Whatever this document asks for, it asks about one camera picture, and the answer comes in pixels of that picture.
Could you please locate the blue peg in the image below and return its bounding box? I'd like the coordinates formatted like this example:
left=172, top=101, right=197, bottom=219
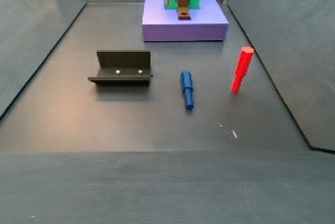
left=181, top=70, right=195, bottom=111

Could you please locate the black angled fixture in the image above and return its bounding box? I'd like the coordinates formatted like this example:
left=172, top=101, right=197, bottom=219
left=87, top=50, right=152, bottom=85

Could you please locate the purple base block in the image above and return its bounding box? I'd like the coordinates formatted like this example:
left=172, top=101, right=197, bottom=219
left=141, top=0, right=229, bottom=42

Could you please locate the red peg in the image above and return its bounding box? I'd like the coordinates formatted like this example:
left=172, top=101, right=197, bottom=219
left=232, top=46, right=254, bottom=93

